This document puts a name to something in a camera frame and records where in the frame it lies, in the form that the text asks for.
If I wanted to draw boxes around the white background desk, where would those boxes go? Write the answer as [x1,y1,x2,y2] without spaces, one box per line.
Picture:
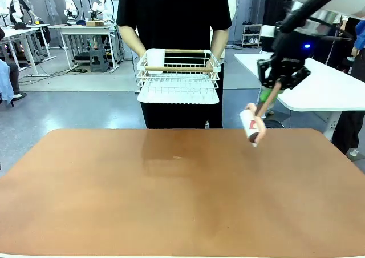
[0,23,57,78]
[48,23,120,74]

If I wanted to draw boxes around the white wire basket wooden handles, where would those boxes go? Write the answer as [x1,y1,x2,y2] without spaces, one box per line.
[136,48,222,95]

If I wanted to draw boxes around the seated bystander light blue shirt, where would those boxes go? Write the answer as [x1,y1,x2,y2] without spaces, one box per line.
[0,26,28,106]

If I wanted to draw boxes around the white ribbed drip tray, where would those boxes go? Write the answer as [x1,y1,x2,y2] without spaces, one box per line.
[136,85,220,104]

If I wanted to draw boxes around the white shoe rack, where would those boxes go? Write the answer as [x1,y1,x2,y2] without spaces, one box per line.
[241,23,263,49]

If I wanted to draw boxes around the person's right forearm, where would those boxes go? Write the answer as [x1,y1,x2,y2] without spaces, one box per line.
[117,25,148,56]

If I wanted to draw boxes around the person in black t-shirt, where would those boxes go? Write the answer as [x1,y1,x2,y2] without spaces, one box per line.
[116,0,233,130]

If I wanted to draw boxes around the white rounded side table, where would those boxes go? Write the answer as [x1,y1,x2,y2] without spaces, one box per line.
[233,52,365,140]

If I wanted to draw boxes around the pink lint roller wooden stick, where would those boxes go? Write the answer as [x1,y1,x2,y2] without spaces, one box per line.
[238,80,283,149]

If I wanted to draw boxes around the bystander in white shirt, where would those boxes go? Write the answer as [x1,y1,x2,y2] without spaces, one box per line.
[6,0,33,25]

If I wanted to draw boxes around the grey plastic step stool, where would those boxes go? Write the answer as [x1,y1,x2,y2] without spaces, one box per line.
[88,49,110,73]

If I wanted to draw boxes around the bystander in bright blue top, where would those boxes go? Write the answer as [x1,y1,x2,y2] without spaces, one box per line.
[332,19,365,158]

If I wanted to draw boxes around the black round stand base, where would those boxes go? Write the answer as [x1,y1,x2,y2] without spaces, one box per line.
[263,119,287,130]

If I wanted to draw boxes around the black hanging coat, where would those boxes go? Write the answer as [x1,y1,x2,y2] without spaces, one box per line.
[262,0,294,53]

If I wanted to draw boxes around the person's left forearm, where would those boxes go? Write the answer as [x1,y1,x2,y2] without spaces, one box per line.
[210,26,230,59]

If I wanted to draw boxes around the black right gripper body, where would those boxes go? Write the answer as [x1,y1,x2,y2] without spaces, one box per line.
[270,57,303,80]

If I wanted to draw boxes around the person's left hand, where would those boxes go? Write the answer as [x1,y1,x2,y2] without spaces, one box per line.
[213,52,225,69]

